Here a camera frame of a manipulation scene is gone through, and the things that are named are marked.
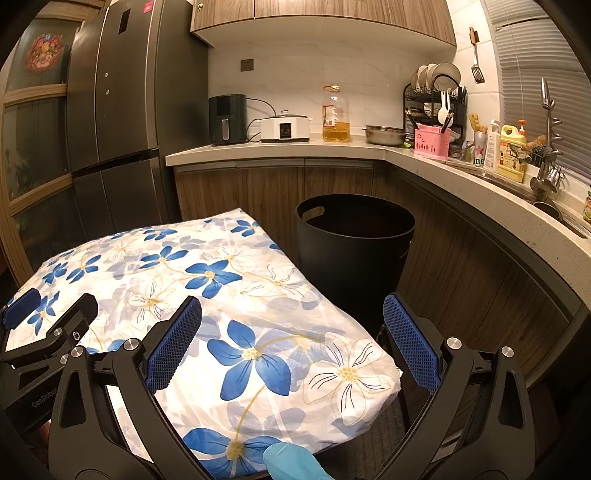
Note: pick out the yellow detergent bottle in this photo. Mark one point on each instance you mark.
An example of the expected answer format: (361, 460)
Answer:
(511, 157)

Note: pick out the dark grey refrigerator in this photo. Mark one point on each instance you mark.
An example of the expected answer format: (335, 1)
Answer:
(129, 92)

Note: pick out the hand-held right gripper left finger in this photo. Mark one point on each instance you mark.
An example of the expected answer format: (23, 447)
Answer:
(175, 344)

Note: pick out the colourful flower decoration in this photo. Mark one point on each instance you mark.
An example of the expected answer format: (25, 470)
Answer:
(45, 50)

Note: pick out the steel bowl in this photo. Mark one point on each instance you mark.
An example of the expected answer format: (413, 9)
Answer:
(384, 136)

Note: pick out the dark wall socket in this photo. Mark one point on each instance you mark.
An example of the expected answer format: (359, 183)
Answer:
(247, 65)

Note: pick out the row of white dishes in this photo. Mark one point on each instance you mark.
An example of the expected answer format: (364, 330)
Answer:
(438, 74)

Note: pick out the white electric cooker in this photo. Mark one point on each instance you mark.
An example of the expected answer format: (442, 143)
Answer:
(285, 129)

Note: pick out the steel kitchen faucet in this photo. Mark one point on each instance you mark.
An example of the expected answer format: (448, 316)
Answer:
(549, 138)

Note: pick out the white rice spoon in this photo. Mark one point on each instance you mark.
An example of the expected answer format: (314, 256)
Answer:
(444, 110)

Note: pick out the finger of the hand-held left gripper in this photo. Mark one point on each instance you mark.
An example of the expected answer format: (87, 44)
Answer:
(21, 307)
(76, 314)

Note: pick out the pink plastic basket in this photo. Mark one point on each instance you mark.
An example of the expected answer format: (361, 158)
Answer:
(430, 145)

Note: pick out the beer can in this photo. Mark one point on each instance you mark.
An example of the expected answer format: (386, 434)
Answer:
(480, 150)

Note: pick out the hanging metal spatula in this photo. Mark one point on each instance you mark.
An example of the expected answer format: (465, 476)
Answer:
(478, 74)

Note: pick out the black air fryer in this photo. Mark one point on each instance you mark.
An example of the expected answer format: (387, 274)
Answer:
(227, 117)

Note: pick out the yellow loofah scrubber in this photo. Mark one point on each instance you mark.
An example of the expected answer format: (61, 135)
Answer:
(476, 122)

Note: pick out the person's right hand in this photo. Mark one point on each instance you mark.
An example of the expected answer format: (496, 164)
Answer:
(295, 464)

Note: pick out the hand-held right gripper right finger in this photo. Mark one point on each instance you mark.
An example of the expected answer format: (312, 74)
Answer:
(411, 341)

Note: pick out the black round bin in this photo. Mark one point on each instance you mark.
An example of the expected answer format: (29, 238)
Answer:
(351, 267)

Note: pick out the cooking oil bottle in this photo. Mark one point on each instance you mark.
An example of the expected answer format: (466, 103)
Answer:
(336, 124)

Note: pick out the glass jar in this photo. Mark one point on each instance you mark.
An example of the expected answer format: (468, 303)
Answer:
(587, 205)

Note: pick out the grey window blind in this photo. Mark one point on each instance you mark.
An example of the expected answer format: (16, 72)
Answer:
(540, 50)

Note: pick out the white pump bottle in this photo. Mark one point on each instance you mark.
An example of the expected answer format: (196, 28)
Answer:
(492, 150)

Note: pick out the dark round cup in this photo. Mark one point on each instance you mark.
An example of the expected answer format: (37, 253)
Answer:
(547, 210)

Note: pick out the wooden wall cabinet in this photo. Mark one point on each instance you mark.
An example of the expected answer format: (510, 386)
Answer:
(323, 18)

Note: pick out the black dish rack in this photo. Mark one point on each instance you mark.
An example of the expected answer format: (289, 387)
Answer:
(411, 110)

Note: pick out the blue floral tablecloth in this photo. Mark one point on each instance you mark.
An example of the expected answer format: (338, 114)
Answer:
(184, 286)

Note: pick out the wooden glass door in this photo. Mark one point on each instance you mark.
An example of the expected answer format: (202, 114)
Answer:
(32, 138)

